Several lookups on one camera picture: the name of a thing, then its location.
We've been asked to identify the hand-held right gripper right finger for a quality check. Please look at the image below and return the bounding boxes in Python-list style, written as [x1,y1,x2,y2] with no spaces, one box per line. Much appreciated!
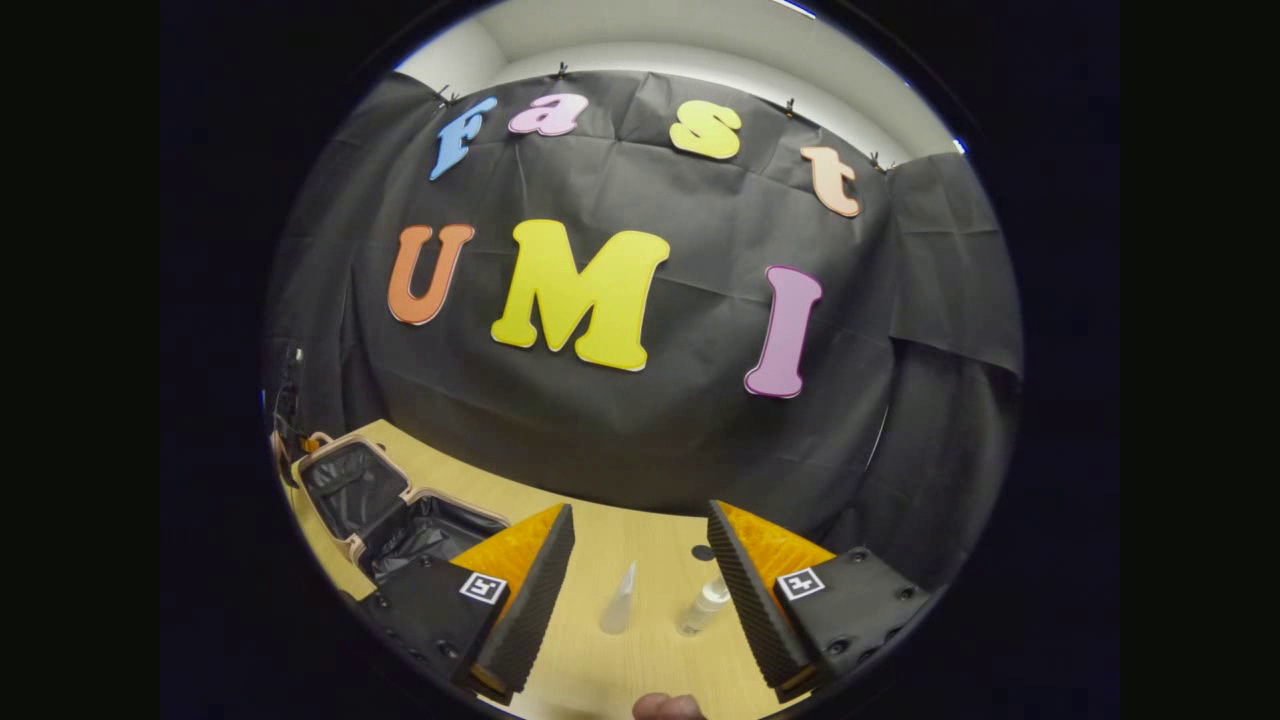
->
[707,499,938,705]

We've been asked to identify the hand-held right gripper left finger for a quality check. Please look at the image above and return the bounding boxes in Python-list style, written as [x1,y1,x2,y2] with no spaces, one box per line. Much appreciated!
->
[358,502,577,707]

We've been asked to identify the white pump bottle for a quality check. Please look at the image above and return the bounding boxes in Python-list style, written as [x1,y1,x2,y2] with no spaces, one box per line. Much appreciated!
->
[676,572,732,638]

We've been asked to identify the white squeeze tube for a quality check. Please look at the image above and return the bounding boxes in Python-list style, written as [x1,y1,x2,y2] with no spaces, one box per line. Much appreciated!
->
[599,561,638,636]

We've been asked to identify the pink suitcase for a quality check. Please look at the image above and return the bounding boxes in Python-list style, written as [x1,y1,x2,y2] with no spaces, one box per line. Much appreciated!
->
[270,430,513,589]

